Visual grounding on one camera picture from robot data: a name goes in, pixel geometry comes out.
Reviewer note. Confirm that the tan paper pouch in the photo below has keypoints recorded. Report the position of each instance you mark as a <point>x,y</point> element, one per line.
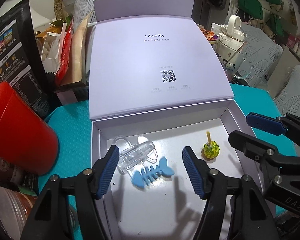
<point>77,55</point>

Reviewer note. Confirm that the printed paper bag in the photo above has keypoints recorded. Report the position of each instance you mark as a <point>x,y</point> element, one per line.
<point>86,12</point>

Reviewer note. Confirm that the white blister box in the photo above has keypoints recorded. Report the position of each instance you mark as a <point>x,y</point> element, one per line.
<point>48,50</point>

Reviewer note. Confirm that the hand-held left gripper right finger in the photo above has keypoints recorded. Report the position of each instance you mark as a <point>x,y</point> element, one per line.
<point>192,172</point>

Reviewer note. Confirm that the grey leaf-pattern chair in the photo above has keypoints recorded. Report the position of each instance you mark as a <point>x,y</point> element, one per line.
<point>260,47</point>

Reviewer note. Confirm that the glass mug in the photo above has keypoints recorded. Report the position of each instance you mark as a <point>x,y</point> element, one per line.
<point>230,60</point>

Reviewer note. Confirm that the round woven mat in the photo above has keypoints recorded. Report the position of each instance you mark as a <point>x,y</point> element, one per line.
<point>61,2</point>

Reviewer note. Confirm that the grey leaf-pattern cushions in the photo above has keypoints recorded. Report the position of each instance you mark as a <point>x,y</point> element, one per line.
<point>295,87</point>

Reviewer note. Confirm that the instant noodle cup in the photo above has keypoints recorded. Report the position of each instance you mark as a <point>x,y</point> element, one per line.
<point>208,35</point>

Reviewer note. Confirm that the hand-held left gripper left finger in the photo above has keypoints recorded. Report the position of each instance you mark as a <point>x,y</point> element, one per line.
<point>107,172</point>

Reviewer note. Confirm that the fishbone hair clip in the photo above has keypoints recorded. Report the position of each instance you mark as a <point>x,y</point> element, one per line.
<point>150,176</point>

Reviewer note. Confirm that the brown spice jar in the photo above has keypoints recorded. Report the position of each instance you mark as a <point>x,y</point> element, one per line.
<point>2,165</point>

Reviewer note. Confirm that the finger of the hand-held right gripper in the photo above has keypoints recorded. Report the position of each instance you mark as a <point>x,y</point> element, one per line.
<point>265,124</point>
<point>250,145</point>

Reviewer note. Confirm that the yellow-green lollipop toy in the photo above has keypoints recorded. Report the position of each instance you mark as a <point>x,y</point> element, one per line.
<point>211,150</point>

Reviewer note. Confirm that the clear plastic clip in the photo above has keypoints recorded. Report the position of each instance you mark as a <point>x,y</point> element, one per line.
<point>137,152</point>

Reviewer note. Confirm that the black printed pouch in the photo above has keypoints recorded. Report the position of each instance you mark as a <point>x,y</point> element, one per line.
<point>15,55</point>

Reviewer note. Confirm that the lavender gift box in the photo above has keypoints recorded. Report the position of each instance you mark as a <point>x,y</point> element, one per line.
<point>152,55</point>

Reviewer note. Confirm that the red snack packet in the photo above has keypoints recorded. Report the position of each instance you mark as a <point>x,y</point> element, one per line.
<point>65,55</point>

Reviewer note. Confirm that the red canister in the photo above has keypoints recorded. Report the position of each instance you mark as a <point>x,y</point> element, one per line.
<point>20,130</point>

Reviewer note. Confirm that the clear jar orange contents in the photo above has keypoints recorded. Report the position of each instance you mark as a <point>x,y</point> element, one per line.
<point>12,205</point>

